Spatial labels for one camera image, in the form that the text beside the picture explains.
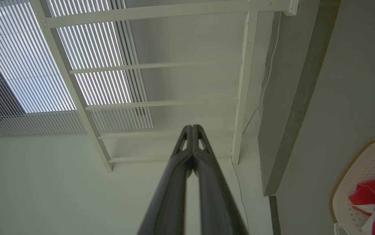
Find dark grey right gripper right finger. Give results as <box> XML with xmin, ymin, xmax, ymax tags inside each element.
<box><xmin>193</xmin><ymin>124</ymin><xmax>249</xmax><ymax>235</ymax></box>

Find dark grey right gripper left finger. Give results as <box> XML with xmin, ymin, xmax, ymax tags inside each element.
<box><xmin>137</xmin><ymin>125</ymin><xmax>193</xmax><ymax>235</ymax></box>

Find white plastic laundry basket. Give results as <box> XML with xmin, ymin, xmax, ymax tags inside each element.
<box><xmin>329</xmin><ymin>134</ymin><xmax>375</xmax><ymax>235</ymax></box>

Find black baseboard strip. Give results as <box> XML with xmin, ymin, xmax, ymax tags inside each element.
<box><xmin>268</xmin><ymin>195</ymin><xmax>281</xmax><ymax>235</ymax></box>

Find white wooden railing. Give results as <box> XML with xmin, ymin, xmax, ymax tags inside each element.
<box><xmin>29</xmin><ymin>0</ymin><xmax>300</xmax><ymax>173</ymax></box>

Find white window blinds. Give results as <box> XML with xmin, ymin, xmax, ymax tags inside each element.
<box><xmin>0</xmin><ymin>0</ymin><xmax>154</xmax><ymax>137</ymax></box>

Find light grey cable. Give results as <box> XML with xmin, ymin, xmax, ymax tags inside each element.
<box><xmin>242</xmin><ymin>12</ymin><xmax>281</xmax><ymax>135</ymax></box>
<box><xmin>232</xmin><ymin>163</ymin><xmax>250</xmax><ymax>226</ymax></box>

